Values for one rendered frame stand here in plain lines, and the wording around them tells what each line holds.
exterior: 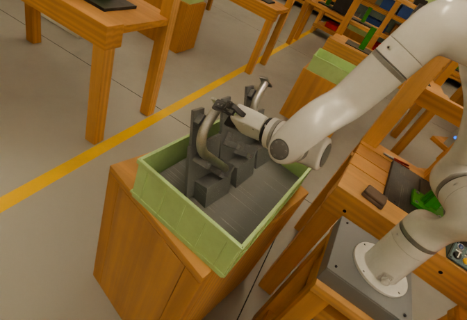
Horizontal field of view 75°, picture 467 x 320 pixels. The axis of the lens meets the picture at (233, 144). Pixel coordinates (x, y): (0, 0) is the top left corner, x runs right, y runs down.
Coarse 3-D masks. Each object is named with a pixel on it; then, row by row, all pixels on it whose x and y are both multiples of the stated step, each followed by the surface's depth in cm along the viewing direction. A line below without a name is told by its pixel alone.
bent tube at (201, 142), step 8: (208, 112) 89; (216, 112) 88; (208, 120) 87; (200, 128) 88; (208, 128) 88; (200, 136) 88; (200, 144) 88; (200, 152) 90; (208, 152) 93; (208, 160) 95; (216, 160) 98; (224, 168) 104
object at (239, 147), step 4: (228, 132) 109; (228, 136) 108; (232, 136) 109; (224, 140) 108; (228, 140) 108; (232, 140) 109; (224, 144) 108; (228, 144) 107; (232, 144) 107; (236, 144) 106; (240, 144) 117; (244, 144) 118; (232, 148) 108; (236, 148) 106; (240, 148) 117; (236, 152) 116; (240, 152) 116; (244, 152) 115; (240, 156) 118; (244, 156) 115; (248, 156) 116
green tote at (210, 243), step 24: (216, 120) 125; (168, 144) 103; (144, 168) 93; (288, 168) 136; (144, 192) 98; (168, 192) 91; (288, 192) 106; (168, 216) 95; (192, 216) 88; (192, 240) 93; (216, 240) 86; (216, 264) 90
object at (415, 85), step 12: (432, 60) 147; (444, 60) 145; (420, 72) 152; (432, 72) 149; (408, 84) 156; (420, 84) 154; (396, 96) 161; (408, 96) 158; (396, 108) 163; (408, 108) 160; (384, 120) 169; (396, 120) 166; (372, 132) 174; (384, 132) 171; (372, 144) 177
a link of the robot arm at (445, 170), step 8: (464, 72) 67; (464, 80) 67; (464, 88) 67; (464, 96) 67; (464, 104) 68; (464, 112) 68; (464, 120) 68; (464, 128) 69; (464, 136) 69; (456, 144) 73; (464, 144) 70; (448, 152) 77; (456, 152) 73; (464, 152) 71; (440, 160) 81; (448, 160) 77; (456, 160) 74; (464, 160) 72; (432, 168) 86; (440, 168) 82; (448, 168) 80; (456, 168) 79; (464, 168) 78; (432, 176) 85; (440, 176) 82; (448, 176) 80; (456, 176) 79; (432, 184) 85; (440, 184) 82
